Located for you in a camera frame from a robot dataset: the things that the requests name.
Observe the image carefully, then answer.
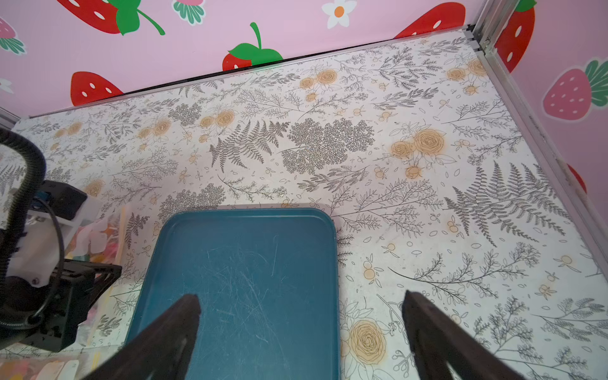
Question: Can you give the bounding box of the black corrugated left cable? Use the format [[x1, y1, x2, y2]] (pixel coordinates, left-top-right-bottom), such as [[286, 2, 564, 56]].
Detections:
[[0, 127, 48, 295]]

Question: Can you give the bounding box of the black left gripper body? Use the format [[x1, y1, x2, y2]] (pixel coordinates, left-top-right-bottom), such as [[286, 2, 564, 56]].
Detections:
[[1, 260, 122, 352]]

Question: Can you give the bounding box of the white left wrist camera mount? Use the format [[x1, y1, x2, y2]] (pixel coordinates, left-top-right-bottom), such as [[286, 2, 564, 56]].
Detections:
[[7, 180, 102, 288]]

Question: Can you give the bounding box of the teal plastic tray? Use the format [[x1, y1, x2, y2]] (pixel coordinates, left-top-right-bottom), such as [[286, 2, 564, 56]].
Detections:
[[128, 208, 340, 379]]

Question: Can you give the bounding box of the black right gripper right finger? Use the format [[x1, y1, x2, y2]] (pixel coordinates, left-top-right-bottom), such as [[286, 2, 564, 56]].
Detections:
[[402, 291, 522, 380]]

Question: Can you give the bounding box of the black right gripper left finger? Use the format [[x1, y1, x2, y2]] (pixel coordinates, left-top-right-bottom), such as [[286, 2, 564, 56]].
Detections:
[[86, 294, 201, 380]]

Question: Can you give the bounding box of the ziploc bag with yellow duck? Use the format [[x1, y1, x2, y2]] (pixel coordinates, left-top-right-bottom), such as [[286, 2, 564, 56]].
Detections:
[[1, 211, 126, 379]]

